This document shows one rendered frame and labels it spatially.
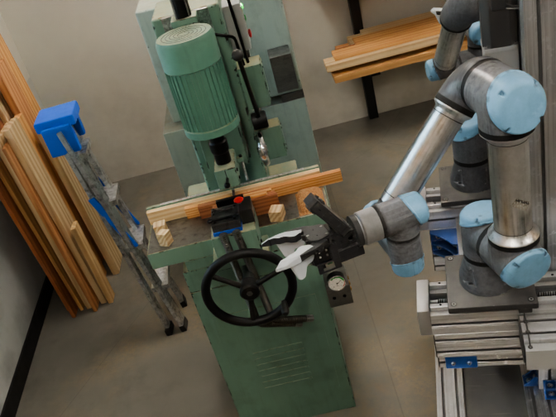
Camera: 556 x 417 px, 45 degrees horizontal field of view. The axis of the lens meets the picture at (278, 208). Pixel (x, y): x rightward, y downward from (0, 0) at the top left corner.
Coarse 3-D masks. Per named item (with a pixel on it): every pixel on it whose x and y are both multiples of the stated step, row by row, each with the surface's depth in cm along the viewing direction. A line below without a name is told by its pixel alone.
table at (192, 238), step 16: (288, 208) 219; (176, 224) 227; (192, 224) 224; (208, 224) 222; (272, 224) 213; (288, 224) 214; (304, 224) 214; (176, 240) 219; (192, 240) 216; (208, 240) 215; (160, 256) 216; (176, 256) 217; (192, 256) 217
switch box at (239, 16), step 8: (224, 0) 226; (232, 0) 224; (224, 8) 220; (232, 8) 220; (240, 8) 221; (224, 16) 221; (240, 16) 222; (232, 24) 223; (240, 24) 223; (232, 32) 224; (240, 32) 225; (232, 40) 226; (248, 40) 226; (240, 48) 227; (248, 48) 228
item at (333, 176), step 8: (312, 176) 224; (320, 176) 224; (328, 176) 224; (336, 176) 224; (280, 184) 225; (288, 184) 224; (296, 184) 224; (304, 184) 224; (312, 184) 225; (320, 184) 225; (328, 184) 225; (280, 192) 225; (288, 192) 226; (296, 192) 226; (192, 208) 226; (192, 216) 227
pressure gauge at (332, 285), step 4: (332, 272) 220; (336, 272) 220; (340, 272) 220; (328, 276) 220; (332, 276) 219; (336, 276) 218; (340, 276) 218; (344, 276) 220; (328, 280) 219; (332, 280) 219; (336, 280) 219; (344, 280) 219; (328, 284) 220; (332, 284) 220; (336, 284) 220; (340, 284) 220; (344, 284) 220; (332, 288) 221; (336, 288) 221; (340, 288) 221
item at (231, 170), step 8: (232, 152) 223; (232, 160) 219; (216, 168) 217; (224, 168) 215; (232, 168) 215; (216, 176) 216; (224, 176) 216; (232, 176) 216; (232, 184) 218; (240, 184) 218
